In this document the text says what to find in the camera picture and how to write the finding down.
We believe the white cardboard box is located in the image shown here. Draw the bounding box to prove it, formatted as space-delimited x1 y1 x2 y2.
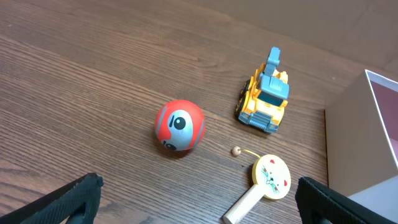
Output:
325 70 397 222

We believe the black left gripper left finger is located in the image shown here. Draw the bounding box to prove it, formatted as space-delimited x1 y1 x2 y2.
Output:
1 173 104 224

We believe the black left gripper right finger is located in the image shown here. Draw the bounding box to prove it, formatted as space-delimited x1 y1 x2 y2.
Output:
295 177 394 224

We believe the yellow wooden rattle drum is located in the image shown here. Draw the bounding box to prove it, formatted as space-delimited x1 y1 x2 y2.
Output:
223 146 291 224

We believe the red silver toy ball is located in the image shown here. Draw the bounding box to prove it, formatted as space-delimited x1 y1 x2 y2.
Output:
154 100 206 151

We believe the yellow blue toy excavator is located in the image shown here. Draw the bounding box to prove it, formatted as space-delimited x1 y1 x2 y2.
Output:
234 47 290 133

